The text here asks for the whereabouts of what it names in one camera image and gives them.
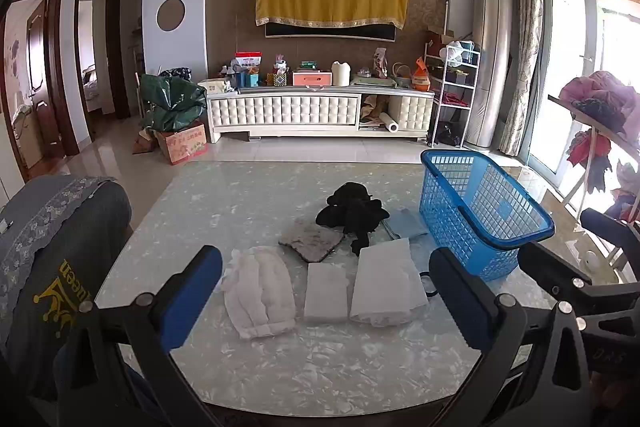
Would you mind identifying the black television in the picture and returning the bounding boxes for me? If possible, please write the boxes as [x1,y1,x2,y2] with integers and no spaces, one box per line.
[263,19,398,42]

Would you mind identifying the sliding glass door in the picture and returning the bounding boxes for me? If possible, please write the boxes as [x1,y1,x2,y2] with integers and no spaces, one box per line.
[542,0,640,195]

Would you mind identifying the light blue cloth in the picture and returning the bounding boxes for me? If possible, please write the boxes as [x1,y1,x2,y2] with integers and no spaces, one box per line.
[384,208,431,241]

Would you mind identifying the small white cloth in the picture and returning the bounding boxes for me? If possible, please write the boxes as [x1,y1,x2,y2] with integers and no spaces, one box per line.
[304,263,349,324]

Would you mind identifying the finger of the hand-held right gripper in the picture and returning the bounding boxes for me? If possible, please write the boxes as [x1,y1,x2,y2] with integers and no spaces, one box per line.
[580,208,640,258]
[517,243,640,315]

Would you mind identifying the large white cloth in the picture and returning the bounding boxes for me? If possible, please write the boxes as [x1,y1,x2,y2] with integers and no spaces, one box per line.
[350,238,430,327]

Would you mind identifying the clothes drying rack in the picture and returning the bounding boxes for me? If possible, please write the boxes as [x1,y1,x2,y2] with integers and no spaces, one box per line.
[547,71,640,223]

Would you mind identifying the black plush toy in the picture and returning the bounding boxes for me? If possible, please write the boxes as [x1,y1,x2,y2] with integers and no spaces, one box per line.
[315,182,391,258]

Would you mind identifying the printed cardboard box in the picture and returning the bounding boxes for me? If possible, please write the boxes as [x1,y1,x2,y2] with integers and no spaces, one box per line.
[155,123,208,166]

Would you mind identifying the chair with grey cover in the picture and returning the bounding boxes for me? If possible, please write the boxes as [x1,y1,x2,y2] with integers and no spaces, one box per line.
[0,174,133,408]

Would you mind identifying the grey fluffy pad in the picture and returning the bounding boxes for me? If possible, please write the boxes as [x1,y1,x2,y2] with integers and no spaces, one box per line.
[278,219,346,263]

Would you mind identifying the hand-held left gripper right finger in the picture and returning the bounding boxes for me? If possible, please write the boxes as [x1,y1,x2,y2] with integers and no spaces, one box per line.
[428,247,596,427]

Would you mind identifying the standing air conditioner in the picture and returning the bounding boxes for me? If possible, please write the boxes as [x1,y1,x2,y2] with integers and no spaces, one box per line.
[465,0,515,148]

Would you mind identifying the white fluffy cloth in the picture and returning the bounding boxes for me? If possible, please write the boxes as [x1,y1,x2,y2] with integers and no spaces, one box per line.
[222,246,297,340]

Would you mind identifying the orange bag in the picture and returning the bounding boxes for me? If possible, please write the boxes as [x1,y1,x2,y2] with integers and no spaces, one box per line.
[411,58,434,92]

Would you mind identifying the blue plastic basket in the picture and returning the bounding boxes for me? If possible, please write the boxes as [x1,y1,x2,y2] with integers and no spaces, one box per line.
[420,149,555,283]

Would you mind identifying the patterned curtain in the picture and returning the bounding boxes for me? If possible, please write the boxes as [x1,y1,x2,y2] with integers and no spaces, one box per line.
[497,0,544,156]

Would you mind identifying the white plastic bag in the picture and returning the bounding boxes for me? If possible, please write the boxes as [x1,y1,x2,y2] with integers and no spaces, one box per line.
[440,41,466,68]

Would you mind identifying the white metal rack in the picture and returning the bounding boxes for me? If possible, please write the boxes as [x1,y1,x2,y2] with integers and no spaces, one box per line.
[425,38,482,148]

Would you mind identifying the pink clothes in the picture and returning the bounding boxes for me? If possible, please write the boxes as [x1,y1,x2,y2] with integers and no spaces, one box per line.
[559,71,638,108]

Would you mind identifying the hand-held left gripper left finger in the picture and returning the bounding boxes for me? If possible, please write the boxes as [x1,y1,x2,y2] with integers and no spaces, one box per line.
[55,245,223,427]

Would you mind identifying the green plastic bag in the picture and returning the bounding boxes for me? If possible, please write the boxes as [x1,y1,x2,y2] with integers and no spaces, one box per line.
[139,73,208,132]

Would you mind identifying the red and white snack box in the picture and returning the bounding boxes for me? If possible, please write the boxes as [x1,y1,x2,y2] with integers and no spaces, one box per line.
[235,52,263,75]

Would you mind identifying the white padded television cabinet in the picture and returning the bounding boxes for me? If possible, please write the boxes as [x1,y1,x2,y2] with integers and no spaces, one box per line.
[197,77,436,144]

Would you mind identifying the pink box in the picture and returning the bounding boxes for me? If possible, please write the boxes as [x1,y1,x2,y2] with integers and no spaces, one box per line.
[292,71,333,92]

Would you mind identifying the brown wooden door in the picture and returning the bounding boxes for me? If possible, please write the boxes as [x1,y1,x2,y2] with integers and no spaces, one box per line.
[0,0,67,180]

